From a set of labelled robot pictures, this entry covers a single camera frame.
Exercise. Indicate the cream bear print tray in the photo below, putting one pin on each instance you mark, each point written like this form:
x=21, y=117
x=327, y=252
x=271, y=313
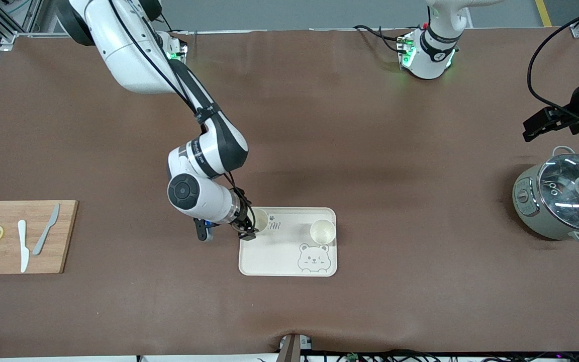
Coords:
x=279, y=256

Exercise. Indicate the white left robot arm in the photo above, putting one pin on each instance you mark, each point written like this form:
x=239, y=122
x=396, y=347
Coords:
x=427, y=63

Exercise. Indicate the white plastic cup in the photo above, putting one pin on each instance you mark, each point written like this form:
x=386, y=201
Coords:
x=261, y=220
x=322, y=232

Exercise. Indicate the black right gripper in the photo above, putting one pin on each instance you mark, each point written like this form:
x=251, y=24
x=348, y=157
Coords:
x=242, y=217

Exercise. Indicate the white plastic knife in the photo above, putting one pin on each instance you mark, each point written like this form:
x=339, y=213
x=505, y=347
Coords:
x=23, y=246

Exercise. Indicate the brown table mat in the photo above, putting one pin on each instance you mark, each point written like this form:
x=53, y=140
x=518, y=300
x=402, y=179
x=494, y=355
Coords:
x=370, y=151

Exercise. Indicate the table edge camera bracket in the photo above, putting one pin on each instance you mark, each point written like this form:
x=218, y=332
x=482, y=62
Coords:
x=292, y=347

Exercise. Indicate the wooden cutting board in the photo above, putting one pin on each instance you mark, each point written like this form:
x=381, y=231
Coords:
x=8, y=211

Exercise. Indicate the glass pot lid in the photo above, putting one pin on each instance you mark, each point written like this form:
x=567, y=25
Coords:
x=566, y=186

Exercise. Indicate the grey-green cooking pot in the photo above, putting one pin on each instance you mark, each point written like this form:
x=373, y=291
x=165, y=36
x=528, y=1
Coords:
x=531, y=216

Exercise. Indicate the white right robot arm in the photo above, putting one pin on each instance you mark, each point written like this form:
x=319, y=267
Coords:
x=128, y=60

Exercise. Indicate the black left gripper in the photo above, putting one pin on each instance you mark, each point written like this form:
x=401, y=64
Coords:
x=567, y=117

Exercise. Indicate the grey plastic knife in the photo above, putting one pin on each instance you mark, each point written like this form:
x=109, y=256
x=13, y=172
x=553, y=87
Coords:
x=43, y=236

